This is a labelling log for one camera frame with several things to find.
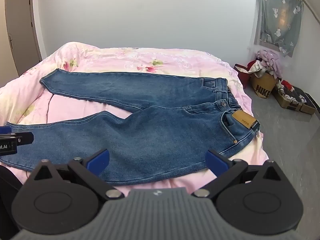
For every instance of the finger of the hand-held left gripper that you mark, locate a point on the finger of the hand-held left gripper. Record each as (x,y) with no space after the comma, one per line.
(5,130)
(25,138)

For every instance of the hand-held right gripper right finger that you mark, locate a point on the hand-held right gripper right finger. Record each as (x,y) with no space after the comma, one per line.
(214,158)

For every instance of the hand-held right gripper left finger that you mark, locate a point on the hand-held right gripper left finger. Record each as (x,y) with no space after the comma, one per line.
(98,159)

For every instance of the blue denim pants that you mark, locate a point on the blue denim pants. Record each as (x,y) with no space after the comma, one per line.
(162,135)

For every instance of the dark cloth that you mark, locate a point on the dark cloth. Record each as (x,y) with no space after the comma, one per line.
(7,192)

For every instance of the red bag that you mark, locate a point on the red bag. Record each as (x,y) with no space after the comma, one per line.
(243,77)

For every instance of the brown paper bag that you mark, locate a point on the brown paper bag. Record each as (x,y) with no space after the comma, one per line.
(262,86)

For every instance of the brown shoe box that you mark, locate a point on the brown shoe box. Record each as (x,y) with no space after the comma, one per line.
(282,98)
(307,106)

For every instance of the grey door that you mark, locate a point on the grey door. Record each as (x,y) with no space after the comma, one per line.
(20,30)

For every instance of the pink floral blanket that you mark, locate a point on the pink floral blanket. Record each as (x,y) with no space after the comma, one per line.
(125,57)

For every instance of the pile of clothes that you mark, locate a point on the pile of clothes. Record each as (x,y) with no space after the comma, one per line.
(268,60)

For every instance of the grey cactus print curtain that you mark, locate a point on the grey cactus print curtain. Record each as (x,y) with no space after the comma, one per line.
(280,17)

